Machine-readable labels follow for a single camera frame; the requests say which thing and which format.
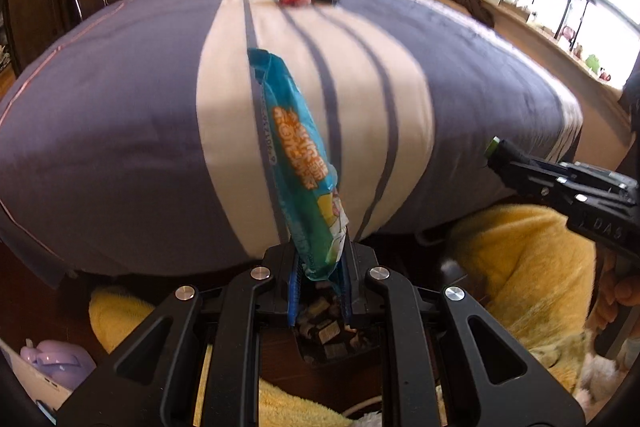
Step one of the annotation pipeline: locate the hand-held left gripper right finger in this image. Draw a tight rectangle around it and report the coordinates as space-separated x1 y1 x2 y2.
340 242 586 427

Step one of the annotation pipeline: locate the yellow fleece blanket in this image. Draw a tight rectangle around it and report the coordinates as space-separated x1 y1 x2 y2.
90 204 613 427

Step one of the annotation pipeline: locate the blue white striped blanket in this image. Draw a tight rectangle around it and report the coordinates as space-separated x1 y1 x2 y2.
0 0 583 278

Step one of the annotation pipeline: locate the purple plastic toy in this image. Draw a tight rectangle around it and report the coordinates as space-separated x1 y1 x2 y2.
20 339 96 390

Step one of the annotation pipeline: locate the white plush toy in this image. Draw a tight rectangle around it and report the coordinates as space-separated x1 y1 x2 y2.
575 352 631 408

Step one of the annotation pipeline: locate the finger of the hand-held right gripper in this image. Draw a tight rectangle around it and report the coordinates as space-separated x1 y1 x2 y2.
515 157 586 208

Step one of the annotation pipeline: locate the teal snack packet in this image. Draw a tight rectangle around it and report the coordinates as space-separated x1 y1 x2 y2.
247 48 351 283

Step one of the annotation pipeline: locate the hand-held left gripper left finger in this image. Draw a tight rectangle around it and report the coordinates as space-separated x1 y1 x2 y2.
55 244 301 427

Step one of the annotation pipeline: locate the person's right hand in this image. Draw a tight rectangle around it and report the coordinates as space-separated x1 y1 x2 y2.
587 252 640 358

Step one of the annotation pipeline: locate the dark waste bin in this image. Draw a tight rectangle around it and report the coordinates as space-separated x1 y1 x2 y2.
292 292 381 363

